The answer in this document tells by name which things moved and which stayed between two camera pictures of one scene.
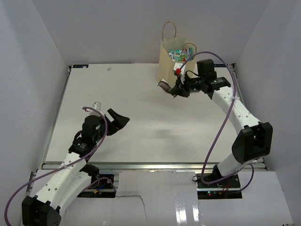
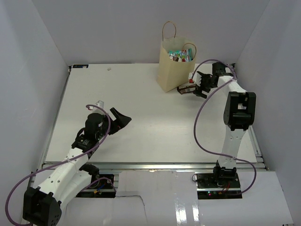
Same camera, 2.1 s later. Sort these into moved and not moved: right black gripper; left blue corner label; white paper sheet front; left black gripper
Moved: right black gripper
Not moved: left blue corner label; left black gripper; white paper sheet front
